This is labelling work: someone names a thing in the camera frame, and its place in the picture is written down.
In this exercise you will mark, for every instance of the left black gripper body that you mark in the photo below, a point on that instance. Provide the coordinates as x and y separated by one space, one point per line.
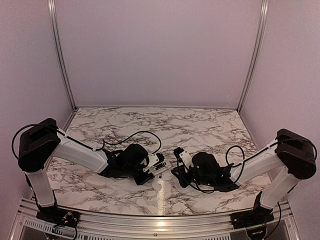
140 181

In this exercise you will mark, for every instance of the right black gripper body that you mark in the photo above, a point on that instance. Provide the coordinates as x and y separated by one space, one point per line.
185 183

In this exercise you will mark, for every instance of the white remote control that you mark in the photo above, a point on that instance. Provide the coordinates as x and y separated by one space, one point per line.
160 168

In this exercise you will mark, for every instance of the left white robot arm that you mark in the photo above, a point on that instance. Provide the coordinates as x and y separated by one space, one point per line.
40 141

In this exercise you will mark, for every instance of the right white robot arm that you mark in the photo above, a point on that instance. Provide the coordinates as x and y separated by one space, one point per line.
294 154

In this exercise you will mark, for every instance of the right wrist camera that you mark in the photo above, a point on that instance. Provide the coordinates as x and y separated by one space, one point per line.
182 156

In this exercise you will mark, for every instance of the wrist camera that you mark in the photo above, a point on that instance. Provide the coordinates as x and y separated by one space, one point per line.
182 156
153 160

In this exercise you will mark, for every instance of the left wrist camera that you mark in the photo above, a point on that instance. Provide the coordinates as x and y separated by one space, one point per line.
153 160

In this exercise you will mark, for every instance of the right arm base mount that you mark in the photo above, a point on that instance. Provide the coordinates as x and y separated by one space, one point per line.
253 217

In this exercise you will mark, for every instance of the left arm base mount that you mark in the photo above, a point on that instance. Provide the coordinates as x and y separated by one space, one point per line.
59 217

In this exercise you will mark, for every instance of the front aluminium rail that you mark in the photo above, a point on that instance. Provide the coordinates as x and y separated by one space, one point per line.
108 226

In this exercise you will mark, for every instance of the right aluminium frame post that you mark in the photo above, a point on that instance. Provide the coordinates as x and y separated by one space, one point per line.
261 28

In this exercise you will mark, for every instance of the aluminium frame post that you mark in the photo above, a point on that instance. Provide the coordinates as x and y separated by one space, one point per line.
261 28
59 51

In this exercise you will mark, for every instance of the left aluminium frame post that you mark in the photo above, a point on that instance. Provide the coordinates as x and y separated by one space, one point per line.
59 51

